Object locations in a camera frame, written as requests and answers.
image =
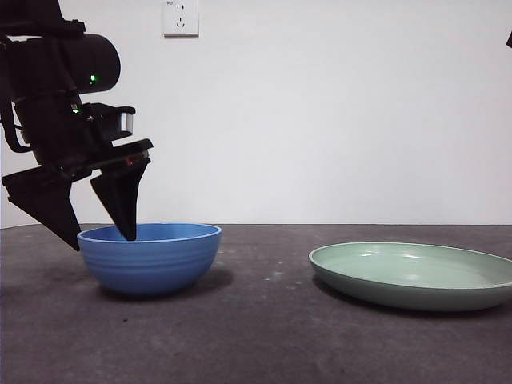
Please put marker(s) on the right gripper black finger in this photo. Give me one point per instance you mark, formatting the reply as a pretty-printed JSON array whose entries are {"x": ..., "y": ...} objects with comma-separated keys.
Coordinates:
[{"x": 509, "y": 40}]

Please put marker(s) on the blue ribbed bowl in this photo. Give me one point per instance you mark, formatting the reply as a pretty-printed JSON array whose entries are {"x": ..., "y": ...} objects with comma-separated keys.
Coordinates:
[{"x": 152, "y": 268}]

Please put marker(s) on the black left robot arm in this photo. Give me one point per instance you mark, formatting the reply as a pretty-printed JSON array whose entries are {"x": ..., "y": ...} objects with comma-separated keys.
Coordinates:
[{"x": 96, "y": 56}]

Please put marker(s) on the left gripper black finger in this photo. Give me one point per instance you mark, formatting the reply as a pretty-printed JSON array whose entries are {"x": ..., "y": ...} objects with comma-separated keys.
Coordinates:
[
  {"x": 122, "y": 200},
  {"x": 48, "y": 200}
]

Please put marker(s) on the pale green plate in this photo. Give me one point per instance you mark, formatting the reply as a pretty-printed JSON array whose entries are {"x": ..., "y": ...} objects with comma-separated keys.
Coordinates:
[{"x": 400, "y": 298}]

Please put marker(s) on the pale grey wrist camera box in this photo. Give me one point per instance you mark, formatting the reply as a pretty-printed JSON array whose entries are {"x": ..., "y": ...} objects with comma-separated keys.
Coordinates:
[{"x": 127, "y": 122}]

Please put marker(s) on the white wall socket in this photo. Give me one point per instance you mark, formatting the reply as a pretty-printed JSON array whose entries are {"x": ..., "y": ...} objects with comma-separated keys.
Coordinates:
[{"x": 181, "y": 20}]

